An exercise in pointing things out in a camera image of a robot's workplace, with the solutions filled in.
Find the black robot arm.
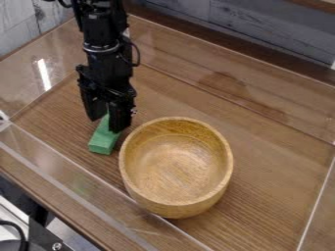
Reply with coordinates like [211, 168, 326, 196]
[71, 0, 142, 133]

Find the brown wooden bowl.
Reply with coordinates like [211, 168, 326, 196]
[119, 117, 235, 219]

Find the black metal bracket with screw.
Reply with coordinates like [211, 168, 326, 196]
[29, 218, 74, 251]

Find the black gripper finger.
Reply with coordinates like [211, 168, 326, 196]
[79, 82, 107, 122]
[109, 102, 135, 133]

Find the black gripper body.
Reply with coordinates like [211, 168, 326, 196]
[77, 45, 138, 109]

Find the black cable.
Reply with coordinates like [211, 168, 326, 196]
[0, 219, 31, 251]

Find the green rectangular block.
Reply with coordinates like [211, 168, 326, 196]
[89, 116, 121, 155]

